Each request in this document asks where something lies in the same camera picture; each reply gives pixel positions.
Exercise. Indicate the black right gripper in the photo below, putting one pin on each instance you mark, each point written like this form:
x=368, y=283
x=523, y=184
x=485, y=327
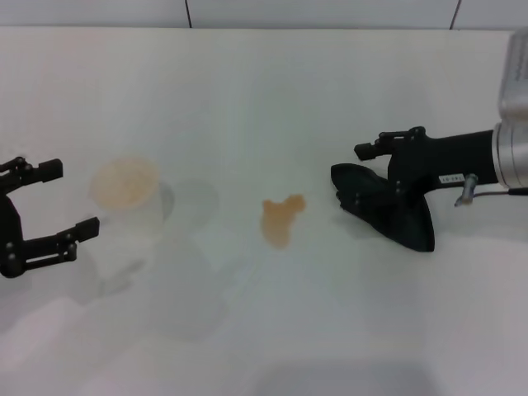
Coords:
x=445, y=156

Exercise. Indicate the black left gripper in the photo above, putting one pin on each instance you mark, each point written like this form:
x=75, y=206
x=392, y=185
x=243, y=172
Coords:
x=10, y=224

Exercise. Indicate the white paper cup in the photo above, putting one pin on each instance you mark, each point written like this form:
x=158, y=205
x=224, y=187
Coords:
x=123, y=185

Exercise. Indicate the dark blue rag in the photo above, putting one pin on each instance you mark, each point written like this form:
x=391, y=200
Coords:
x=412, y=231

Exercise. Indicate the brown water stain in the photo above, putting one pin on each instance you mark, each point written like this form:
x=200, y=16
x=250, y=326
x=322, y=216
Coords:
x=277, y=224

